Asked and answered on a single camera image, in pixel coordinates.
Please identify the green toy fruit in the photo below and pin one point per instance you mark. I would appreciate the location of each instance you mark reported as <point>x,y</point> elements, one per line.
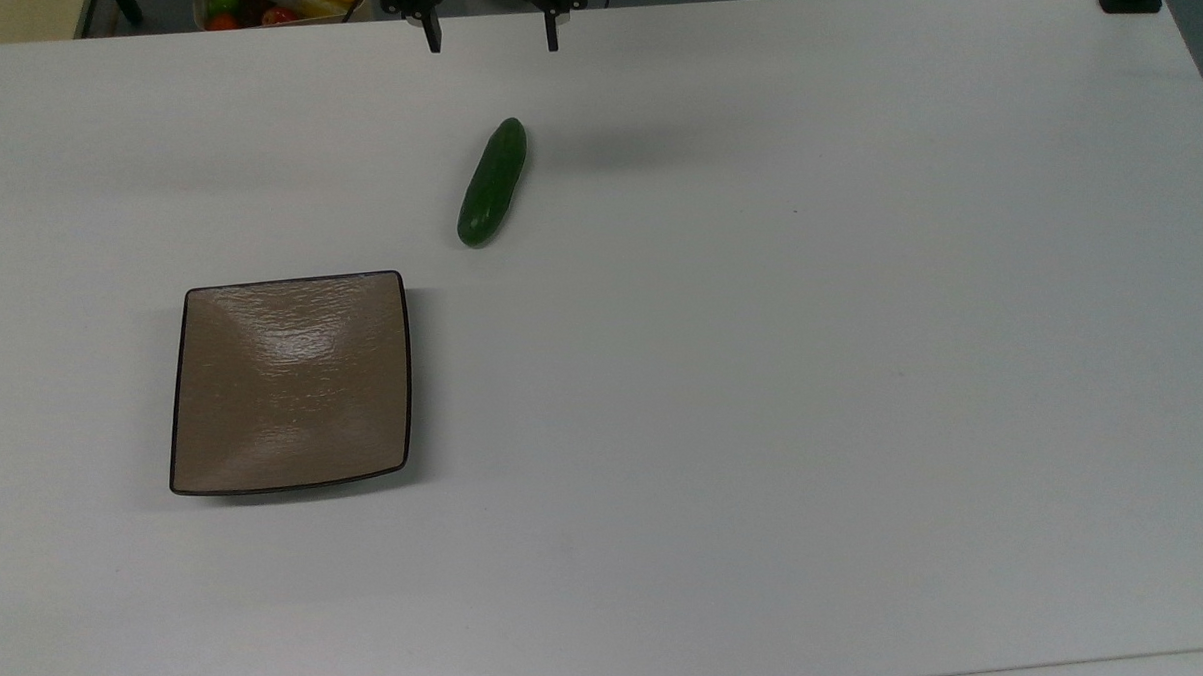
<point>223,1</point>

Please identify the black stand leg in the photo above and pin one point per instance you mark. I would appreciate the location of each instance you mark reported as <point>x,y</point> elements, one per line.
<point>130,8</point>

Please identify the red toy fruit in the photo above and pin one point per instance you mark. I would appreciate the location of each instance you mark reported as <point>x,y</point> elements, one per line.
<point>221,22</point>
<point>277,15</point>

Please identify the square brown ceramic plate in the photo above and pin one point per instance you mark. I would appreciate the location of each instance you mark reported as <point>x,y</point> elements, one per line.
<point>291,384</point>

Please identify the green cucumber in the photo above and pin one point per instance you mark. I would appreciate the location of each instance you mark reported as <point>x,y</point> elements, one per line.
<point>492,184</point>

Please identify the box of toy fruits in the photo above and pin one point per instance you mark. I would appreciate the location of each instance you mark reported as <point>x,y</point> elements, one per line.
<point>250,20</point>

